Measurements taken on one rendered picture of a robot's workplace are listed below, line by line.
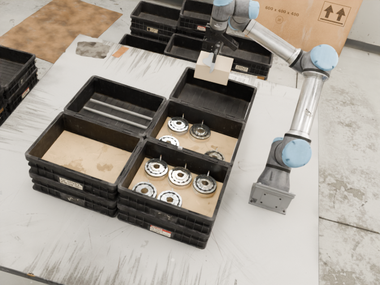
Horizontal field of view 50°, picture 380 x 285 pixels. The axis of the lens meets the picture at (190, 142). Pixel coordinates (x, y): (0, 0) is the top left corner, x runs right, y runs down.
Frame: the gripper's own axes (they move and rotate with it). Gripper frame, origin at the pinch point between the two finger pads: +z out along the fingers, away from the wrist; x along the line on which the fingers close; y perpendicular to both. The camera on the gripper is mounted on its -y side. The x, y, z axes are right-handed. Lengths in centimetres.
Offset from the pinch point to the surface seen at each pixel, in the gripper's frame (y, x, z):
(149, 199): 9, 73, 17
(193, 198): -7, 59, 27
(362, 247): -120, -1, 110
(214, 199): -15, 57, 27
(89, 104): 55, 20, 27
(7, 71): 141, -39, 71
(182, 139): 5.9, 26.9, 26.7
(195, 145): -0.9, 28.8, 26.7
